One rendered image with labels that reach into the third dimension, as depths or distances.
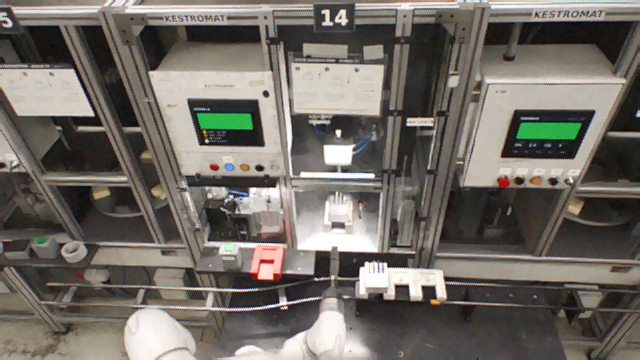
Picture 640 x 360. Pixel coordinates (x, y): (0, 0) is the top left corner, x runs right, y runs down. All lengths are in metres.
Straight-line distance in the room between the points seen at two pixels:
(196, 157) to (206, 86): 0.33
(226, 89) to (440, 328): 1.39
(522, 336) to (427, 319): 0.41
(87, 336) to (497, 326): 2.40
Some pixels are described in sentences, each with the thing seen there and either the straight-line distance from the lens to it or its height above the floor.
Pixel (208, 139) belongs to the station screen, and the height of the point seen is 1.57.
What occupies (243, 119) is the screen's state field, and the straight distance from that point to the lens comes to 1.61.
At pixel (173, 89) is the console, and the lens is 1.65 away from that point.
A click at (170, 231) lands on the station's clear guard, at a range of 2.23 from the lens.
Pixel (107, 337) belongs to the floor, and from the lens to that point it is 3.24.
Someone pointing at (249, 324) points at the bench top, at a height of 0.68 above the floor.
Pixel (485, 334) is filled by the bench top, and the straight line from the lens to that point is 2.23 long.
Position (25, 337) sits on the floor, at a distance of 3.50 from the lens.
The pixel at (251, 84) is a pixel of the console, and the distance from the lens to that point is 1.55.
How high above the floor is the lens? 2.55
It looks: 43 degrees down
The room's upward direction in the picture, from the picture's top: 3 degrees counter-clockwise
